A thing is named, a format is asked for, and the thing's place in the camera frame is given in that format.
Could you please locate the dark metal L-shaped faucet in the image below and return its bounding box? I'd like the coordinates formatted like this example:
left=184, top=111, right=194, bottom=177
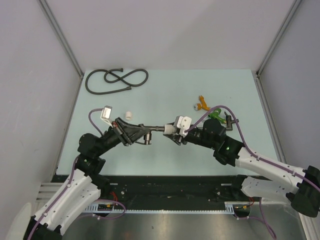
left=224, top=111, right=239, bottom=131

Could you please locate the orange faucet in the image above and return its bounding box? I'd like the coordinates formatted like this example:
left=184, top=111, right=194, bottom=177
left=193, top=95, right=210, bottom=111

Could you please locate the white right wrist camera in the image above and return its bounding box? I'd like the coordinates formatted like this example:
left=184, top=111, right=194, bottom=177
left=173, top=115, right=192, bottom=138

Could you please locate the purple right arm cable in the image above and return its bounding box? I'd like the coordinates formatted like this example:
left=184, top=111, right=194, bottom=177
left=184, top=104, right=320, bottom=238

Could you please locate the aluminium frame post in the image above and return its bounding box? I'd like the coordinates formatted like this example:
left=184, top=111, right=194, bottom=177
left=255, top=0, right=304, bottom=77
left=37, top=0, right=84, bottom=79

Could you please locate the slotted grey cable duct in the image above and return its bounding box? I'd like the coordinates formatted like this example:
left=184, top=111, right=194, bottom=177
left=83, top=203, right=251, bottom=215

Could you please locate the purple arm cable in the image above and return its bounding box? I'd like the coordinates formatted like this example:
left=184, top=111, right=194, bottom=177
left=184, top=104, right=320, bottom=238
left=24, top=107, right=127, bottom=238

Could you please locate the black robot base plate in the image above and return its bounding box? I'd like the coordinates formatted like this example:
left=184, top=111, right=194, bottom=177
left=93, top=175, right=259, bottom=210

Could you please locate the grey coiled flexible hose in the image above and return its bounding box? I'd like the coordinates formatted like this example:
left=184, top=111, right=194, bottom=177
left=85, top=67, right=149, bottom=95

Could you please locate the green faucet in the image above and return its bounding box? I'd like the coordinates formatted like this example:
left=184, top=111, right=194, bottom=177
left=208, top=108, right=226, bottom=124

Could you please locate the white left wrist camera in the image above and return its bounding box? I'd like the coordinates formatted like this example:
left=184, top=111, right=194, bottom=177
left=100, top=105, right=113, bottom=127

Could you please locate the white plastic pipe coupling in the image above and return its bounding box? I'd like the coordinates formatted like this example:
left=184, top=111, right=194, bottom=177
left=125, top=111, right=133, bottom=121

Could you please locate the left aluminium frame post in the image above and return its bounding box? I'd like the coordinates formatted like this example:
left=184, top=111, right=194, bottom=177
left=37, top=0, right=84, bottom=79

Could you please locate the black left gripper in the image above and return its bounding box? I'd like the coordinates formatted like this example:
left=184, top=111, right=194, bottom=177
left=95, top=117, right=150, bottom=156

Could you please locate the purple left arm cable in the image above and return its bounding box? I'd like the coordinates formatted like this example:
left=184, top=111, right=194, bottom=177
left=24, top=107, right=127, bottom=238

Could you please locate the right aluminium frame post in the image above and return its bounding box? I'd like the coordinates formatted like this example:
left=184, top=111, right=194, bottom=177
left=255, top=0, right=304, bottom=77

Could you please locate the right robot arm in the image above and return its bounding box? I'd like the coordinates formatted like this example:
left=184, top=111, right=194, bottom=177
left=163, top=116, right=320, bottom=218

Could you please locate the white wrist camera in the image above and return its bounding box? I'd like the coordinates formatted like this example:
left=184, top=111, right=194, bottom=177
left=100, top=105, right=113, bottom=127
left=173, top=115, right=192, bottom=138

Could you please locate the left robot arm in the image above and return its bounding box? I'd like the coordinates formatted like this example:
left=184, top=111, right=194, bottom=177
left=23, top=117, right=177, bottom=240

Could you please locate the brushed steel water faucet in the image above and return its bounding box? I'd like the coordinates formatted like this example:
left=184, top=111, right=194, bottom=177
left=135, top=124, right=165, bottom=146

